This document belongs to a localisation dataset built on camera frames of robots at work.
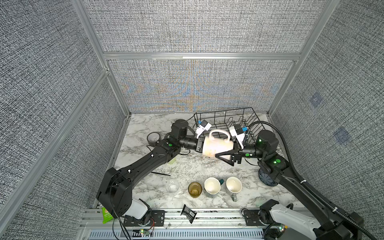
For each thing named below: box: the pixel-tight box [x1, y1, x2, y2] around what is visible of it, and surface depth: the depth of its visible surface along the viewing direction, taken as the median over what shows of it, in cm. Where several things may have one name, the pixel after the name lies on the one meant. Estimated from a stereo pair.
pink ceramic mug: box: [202, 129, 234, 158], surface depth 60 cm
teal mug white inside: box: [204, 177, 225, 195], surface depth 77 cm
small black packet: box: [180, 204, 197, 224], surface depth 75 cm
